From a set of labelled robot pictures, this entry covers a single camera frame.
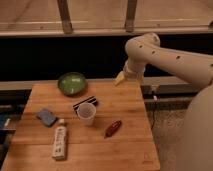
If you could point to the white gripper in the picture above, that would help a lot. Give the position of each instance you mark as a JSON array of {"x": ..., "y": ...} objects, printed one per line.
[{"x": 131, "y": 70}]

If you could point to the green ceramic bowl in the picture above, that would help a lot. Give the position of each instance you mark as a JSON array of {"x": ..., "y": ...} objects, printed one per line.
[{"x": 71, "y": 83}]

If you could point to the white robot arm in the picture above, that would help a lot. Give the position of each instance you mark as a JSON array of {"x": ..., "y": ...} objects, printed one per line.
[{"x": 195, "y": 151}]

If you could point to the clear plastic cup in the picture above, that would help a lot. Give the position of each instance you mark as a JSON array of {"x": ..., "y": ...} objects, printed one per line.
[{"x": 86, "y": 112}]

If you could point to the blue sponge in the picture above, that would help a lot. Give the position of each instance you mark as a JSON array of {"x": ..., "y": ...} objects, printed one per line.
[{"x": 46, "y": 117}]

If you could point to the white plastic bottle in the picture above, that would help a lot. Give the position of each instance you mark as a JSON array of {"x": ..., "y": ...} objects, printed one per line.
[{"x": 59, "y": 144}]

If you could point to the blue object at left edge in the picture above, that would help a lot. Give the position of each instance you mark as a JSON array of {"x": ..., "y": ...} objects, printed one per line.
[{"x": 4, "y": 121}]

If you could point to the right metal window post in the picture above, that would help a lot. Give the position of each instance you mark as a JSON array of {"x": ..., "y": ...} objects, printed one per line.
[{"x": 130, "y": 15}]

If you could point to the metal window post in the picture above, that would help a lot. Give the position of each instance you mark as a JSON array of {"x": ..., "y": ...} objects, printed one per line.
[
  {"x": 130, "y": 15},
  {"x": 65, "y": 16}
]

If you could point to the left metal window post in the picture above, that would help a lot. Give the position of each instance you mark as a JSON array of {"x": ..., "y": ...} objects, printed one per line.
[{"x": 65, "y": 16}]

